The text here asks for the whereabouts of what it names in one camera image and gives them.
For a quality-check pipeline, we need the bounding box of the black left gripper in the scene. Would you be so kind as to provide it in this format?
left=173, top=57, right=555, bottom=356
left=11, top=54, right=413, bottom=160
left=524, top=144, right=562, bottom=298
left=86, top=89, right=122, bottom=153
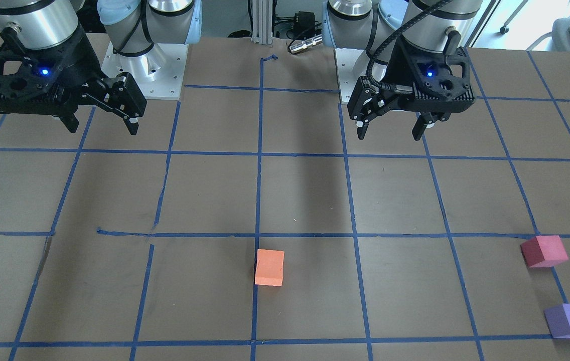
left=348, top=35, right=476, bottom=141

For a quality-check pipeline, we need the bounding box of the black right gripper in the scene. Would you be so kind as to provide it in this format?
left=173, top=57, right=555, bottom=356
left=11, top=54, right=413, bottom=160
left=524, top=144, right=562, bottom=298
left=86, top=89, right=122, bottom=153
left=0, top=25, right=147, bottom=136

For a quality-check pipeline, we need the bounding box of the orange foam block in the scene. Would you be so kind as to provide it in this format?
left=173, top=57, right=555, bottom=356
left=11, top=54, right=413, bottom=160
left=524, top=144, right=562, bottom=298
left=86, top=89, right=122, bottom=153
left=254, top=249, right=285, bottom=286

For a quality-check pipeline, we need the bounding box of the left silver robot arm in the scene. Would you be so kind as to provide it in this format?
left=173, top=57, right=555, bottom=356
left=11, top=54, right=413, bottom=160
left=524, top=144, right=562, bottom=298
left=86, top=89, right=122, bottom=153
left=322, top=1, right=482, bottom=141

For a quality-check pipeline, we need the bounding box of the silver cylindrical connector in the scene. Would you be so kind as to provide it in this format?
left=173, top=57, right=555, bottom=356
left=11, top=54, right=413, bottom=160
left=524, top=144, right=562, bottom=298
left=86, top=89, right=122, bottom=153
left=287, top=34, right=323, bottom=55

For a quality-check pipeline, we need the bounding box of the black power adapter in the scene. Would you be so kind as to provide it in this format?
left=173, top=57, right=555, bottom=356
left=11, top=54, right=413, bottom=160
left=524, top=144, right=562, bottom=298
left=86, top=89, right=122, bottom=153
left=292, top=11, right=316, bottom=34

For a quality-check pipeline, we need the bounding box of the red foam block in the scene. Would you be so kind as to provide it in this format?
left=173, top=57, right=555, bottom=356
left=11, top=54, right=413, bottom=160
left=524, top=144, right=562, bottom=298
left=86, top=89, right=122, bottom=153
left=520, top=235, right=569, bottom=269

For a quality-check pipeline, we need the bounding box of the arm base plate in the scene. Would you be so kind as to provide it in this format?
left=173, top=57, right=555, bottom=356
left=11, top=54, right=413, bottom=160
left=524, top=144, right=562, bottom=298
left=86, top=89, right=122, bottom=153
left=101, top=44, right=190, bottom=100
left=335, top=48, right=370, bottom=105

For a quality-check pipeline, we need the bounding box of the aluminium extrusion post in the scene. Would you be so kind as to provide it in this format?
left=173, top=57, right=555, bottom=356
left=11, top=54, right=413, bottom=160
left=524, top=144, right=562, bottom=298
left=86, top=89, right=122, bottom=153
left=248, top=0, right=274, bottom=47

